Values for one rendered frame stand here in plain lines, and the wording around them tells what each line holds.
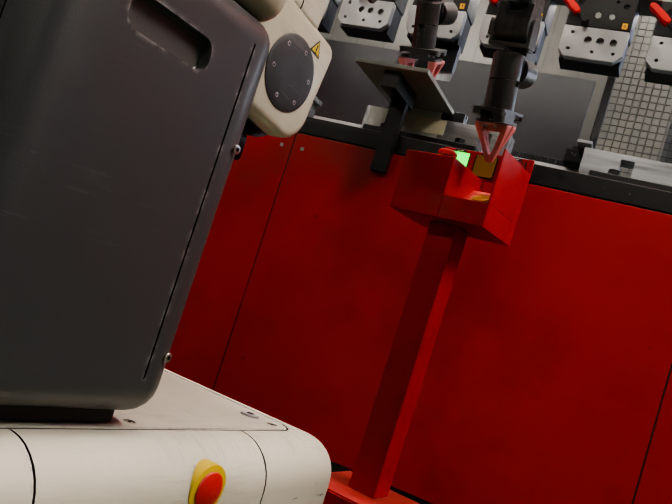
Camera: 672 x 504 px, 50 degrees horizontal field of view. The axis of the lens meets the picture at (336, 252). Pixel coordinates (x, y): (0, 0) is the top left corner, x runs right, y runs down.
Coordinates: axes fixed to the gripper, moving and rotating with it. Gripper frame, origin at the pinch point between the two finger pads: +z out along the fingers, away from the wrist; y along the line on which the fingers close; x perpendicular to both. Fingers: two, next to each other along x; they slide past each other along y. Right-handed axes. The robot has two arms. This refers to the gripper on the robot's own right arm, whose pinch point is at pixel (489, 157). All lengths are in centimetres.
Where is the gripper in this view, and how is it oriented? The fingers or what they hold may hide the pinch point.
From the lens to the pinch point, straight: 142.9
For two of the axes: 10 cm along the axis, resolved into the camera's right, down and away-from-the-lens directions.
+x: -8.1, -2.2, 5.5
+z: -1.5, 9.8, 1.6
